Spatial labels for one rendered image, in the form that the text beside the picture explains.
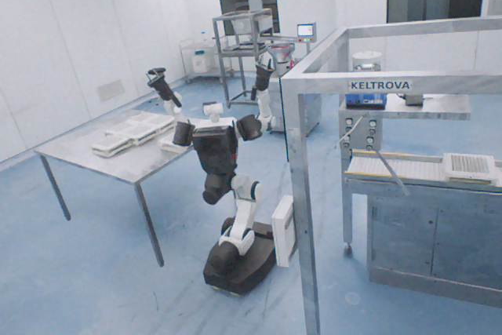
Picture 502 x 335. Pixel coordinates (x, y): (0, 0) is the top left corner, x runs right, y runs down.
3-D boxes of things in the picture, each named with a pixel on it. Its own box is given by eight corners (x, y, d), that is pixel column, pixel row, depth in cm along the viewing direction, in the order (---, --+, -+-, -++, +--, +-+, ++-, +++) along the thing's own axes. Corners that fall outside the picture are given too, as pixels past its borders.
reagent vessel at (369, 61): (350, 89, 195) (349, 54, 187) (354, 81, 207) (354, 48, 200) (380, 89, 189) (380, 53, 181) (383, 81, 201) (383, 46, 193)
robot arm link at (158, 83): (145, 81, 231) (155, 96, 238) (148, 86, 223) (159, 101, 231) (161, 70, 232) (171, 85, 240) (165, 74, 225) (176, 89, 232)
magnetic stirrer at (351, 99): (344, 107, 197) (343, 92, 193) (351, 95, 214) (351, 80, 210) (383, 108, 189) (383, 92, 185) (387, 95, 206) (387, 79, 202)
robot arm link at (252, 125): (265, 132, 232) (258, 132, 220) (253, 138, 236) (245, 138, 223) (259, 116, 234) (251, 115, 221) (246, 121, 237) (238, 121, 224)
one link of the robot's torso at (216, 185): (219, 207, 229) (214, 183, 222) (202, 204, 235) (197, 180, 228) (240, 184, 251) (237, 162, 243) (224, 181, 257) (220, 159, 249)
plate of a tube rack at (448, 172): (443, 176, 194) (444, 173, 193) (442, 155, 214) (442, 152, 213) (498, 181, 184) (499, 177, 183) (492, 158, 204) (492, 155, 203)
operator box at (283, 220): (277, 266, 158) (271, 216, 147) (289, 240, 171) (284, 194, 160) (290, 268, 155) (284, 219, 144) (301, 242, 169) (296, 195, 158)
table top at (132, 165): (34, 152, 341) (32, 149, 340) (128, 111, 419) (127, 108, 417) (135, 186, 256) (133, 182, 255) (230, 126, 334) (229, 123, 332)
